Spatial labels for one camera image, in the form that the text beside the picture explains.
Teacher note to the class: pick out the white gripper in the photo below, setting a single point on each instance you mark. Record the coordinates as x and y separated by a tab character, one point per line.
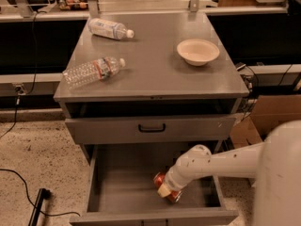
171	183

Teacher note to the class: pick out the red coke can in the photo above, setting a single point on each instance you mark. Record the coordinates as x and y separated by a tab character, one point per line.
158	180

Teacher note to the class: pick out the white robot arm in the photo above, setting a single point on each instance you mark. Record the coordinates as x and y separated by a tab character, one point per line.
274	164

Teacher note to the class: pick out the open grey middle drawer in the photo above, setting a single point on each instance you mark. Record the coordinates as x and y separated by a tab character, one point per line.
121	191

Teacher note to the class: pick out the grey top drawer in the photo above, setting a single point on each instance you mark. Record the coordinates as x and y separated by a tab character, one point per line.
125	129

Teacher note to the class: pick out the grey drawer cabinet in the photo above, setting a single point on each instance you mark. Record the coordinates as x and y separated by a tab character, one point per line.
156	81

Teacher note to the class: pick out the black bar on floor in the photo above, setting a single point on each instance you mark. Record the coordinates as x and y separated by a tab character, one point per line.
43	194

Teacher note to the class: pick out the cardboard box with items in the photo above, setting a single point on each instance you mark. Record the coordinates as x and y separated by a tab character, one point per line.
268	113

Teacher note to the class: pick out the clear crushed plastic bottle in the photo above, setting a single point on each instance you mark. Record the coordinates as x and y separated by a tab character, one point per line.
92	71

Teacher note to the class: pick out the white paper bowl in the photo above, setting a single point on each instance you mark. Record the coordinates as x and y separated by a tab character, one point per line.
198	52

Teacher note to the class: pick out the white labelled plastic bottle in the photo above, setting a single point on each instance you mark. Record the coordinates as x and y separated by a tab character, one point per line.
109	29

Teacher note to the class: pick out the black drawer handle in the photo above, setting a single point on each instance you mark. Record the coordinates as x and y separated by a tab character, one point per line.
158	129

